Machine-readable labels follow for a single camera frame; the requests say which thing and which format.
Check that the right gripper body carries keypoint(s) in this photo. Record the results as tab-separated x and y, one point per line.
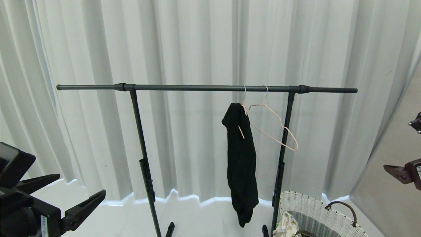
416	174

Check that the white laundry basket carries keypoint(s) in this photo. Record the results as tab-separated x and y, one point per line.
322	214

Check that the black clothes rack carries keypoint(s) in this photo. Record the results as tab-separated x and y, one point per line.
197	88

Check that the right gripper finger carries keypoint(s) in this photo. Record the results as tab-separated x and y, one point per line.
399	174

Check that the cream printed garment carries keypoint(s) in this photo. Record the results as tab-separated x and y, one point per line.
286	227

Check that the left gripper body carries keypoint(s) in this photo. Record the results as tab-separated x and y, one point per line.
23	214

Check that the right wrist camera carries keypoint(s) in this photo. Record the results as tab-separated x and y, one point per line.
417	123

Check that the pink clothes hanger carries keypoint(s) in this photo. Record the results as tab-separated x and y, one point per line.
279	120
244	105

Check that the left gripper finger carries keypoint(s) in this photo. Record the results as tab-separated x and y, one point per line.
36	186
82	210

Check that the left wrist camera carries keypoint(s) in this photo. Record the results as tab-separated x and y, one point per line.
13	164

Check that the black garment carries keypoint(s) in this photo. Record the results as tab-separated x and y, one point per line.
241	164

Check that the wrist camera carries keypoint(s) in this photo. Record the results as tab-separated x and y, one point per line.
13	164
417	123

